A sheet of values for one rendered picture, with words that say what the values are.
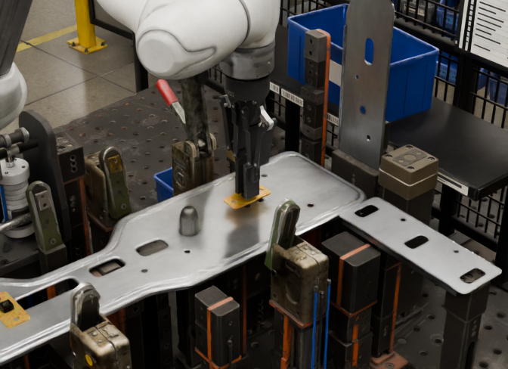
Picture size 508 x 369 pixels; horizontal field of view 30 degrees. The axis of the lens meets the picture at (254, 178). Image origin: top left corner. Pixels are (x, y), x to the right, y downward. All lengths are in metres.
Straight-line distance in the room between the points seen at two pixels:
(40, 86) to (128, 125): 1.92
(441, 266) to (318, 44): 0.53
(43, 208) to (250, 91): 0.39
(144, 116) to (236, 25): 1.28
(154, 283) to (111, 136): 1.08
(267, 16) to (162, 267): 0.43
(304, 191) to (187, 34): 0.51
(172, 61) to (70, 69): 3.32
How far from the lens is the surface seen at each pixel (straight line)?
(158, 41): 1.32
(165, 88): 1.79
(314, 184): 1.75
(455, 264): 1.58
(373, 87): 1.74
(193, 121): 1.72
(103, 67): 4.63
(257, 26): 1.45
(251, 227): 1.63
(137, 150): 2.47
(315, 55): 1.87
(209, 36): 1.34
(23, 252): 1.67
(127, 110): 2.68
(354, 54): 1.76
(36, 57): 4.79
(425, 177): 1.73
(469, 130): 1.92
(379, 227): 1.65
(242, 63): 1.51
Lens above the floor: 1.92
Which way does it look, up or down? 31 degrees down
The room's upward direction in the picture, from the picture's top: straight up
